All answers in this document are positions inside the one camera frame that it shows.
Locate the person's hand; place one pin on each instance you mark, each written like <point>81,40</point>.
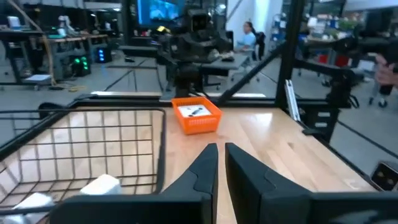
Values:
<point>387,73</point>

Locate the black office desk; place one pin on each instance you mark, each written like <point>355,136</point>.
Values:
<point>224,63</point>

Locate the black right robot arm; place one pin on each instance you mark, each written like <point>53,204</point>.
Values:
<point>186,81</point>

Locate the large display screen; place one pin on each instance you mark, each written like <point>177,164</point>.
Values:
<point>160,12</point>

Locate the white booklet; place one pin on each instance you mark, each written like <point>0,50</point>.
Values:
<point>186,111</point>

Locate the black office chair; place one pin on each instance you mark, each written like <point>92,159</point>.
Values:
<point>260,43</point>

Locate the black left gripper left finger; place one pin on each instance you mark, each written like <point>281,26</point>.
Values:
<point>192,202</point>

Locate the computer with green lights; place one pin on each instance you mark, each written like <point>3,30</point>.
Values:
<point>81,65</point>

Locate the person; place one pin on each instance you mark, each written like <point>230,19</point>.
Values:
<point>248,39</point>

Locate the white bracket bar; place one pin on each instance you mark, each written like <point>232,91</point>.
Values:
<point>292,99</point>

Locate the computer with blue lights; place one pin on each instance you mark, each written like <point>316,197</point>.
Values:
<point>103,55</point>

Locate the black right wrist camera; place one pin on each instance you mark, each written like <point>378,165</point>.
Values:
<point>199,20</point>

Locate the black metal table frame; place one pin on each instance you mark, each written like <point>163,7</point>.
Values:
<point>290,46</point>

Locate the small white box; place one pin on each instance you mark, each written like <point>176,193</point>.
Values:
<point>101,185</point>
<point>34,200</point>

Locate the cluttered workbench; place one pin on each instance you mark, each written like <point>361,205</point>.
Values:
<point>74,39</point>

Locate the orange plastic basket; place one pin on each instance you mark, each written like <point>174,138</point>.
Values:
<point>199,126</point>

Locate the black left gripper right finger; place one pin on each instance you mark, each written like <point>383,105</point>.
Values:
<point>264,202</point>

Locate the black stereo camera box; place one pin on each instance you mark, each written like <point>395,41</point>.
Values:
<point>385,177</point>

